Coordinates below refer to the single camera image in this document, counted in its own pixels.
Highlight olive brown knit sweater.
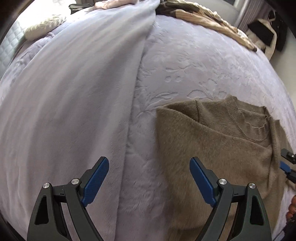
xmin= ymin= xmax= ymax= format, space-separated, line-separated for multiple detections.
xmin=156 ymin=96 xmax=291 ymax=240

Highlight person's right hand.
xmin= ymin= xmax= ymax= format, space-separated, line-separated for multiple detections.
xmin=286 ymin=196 xmax=296 ymax=221

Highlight light grey plush blanket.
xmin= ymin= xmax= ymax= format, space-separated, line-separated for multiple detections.
xmin=1 ymin=1 xmax=159 ymax=240

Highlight black bag on floor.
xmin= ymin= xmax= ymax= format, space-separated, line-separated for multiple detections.
xmin=246 ymin=10 xmax=287 ymax=60

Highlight lavender embossed bedspread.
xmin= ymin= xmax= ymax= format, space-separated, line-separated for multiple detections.
xmin=1 ymin=16 xmax=295 ymax=240

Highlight brown beige striped garment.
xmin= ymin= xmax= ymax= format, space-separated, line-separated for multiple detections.
xmin=156 ymin=1 xmax=257 ymax=52

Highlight cream textured pillow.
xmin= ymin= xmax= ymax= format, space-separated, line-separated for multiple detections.
xmin=24 ymin=15 xmax=66 ymax=41

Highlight black object on bed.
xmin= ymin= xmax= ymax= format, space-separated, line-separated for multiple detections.
xmin=69 ymin=3 xmax=93 ymax=15

